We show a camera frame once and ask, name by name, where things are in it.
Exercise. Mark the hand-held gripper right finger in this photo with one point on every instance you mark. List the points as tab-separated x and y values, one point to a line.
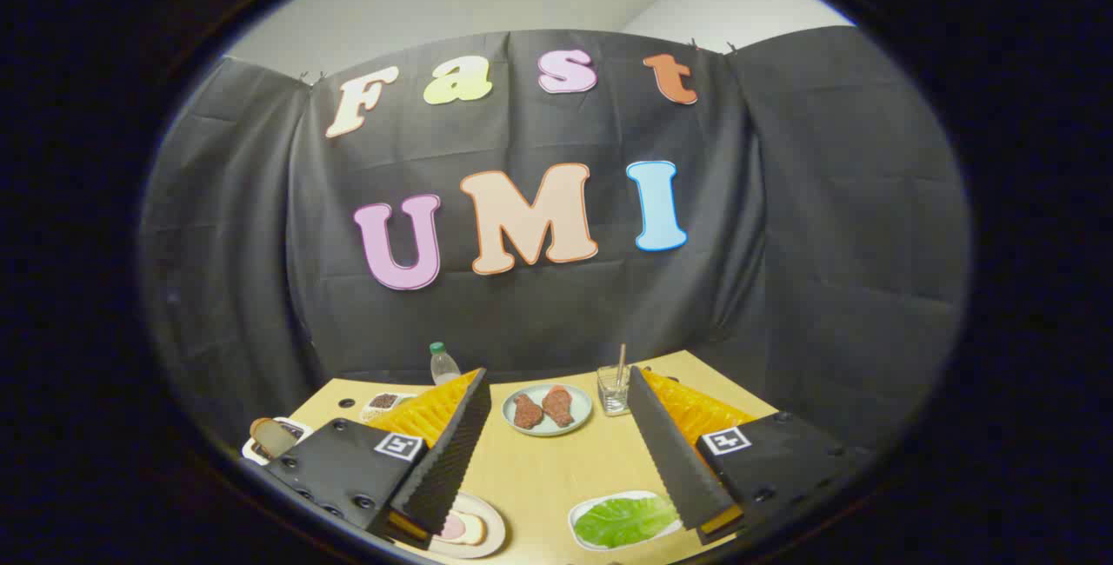
674	461

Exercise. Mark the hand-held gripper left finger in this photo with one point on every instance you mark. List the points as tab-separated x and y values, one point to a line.
452	461

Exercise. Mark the green lettuce leaf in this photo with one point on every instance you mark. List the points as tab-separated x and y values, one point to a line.
622	520

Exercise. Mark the toasted bread slice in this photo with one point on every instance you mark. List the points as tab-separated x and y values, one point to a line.
271	438

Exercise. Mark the pink ham slice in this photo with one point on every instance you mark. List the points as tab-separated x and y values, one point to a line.
454	528

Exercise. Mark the white bread slice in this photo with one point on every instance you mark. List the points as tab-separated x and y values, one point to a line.
476	530

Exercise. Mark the white round plate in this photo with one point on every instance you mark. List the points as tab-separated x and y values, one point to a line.
491	526

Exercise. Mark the white square plate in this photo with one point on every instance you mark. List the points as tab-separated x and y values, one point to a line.
600	497

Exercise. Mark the clear utensil holder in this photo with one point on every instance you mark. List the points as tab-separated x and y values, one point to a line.
613	395

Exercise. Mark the brown meat piece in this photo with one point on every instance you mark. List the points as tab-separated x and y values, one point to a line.
558	407
528	411

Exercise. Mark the white seasoning dish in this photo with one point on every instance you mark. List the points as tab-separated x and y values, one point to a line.
383	402

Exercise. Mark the clear plastic water bottle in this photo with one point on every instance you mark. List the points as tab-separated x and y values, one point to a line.
443	367

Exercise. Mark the light blue round plate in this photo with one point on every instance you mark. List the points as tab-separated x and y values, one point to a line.
578	413

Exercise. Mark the wooden stick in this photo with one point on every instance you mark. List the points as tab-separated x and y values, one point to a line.
621	361

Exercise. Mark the white toaster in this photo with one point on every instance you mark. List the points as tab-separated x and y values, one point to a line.
303	431

